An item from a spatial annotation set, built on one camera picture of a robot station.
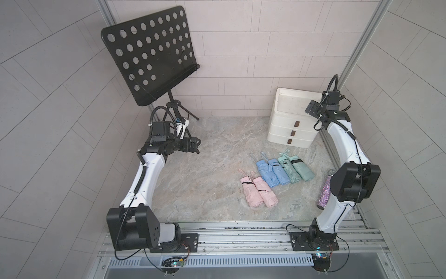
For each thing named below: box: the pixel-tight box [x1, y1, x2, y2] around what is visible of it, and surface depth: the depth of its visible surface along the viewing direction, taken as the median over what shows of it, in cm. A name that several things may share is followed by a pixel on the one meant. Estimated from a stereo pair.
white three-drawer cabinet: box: [267, 87, 323, 149], surface depth 96 cm
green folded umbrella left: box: [277, 152, 302, 185], surface depth 92 cm
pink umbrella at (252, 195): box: [238, 169, 265, 208], surface depth 84 cm
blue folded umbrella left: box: [256, 159, 280, 189], surface depth 91 cm
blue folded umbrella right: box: [268, 158, 291, 186], surface depth 91 cm
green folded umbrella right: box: [289, 155, 316, 182], surface depth 93 cm
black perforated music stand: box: [101, 5, 201, 121], surface depth 64 cm
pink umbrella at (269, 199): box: [250, 170, 279, 208], surface depth 84 cm
